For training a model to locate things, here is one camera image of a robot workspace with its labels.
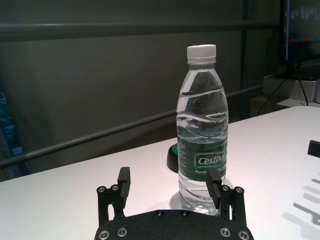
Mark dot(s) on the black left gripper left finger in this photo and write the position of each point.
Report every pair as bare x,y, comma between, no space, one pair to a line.
123,190

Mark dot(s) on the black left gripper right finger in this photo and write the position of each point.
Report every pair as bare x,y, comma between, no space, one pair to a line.
212,190

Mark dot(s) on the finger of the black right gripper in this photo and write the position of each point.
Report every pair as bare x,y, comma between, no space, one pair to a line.
314,149

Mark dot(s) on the clear water bottle green label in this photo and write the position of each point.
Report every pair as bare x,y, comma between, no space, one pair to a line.
202,125

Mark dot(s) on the green YES button black base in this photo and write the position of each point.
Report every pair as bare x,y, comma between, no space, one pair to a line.
172,160

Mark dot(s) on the white box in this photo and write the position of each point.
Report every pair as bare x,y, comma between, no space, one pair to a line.
282,87

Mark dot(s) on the black computer monitor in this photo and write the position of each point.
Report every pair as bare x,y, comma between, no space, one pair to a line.
302,30

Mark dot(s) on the thick grey horizontal beam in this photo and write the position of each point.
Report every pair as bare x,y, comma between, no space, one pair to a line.
125,31

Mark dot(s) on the thin grey horizontal rail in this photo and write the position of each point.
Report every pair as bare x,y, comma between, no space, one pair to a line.
100,133

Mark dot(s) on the grey vertical post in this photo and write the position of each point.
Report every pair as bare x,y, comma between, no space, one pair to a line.
245,62

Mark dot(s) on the blue vertical post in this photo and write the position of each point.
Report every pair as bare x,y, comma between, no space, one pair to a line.
11,130

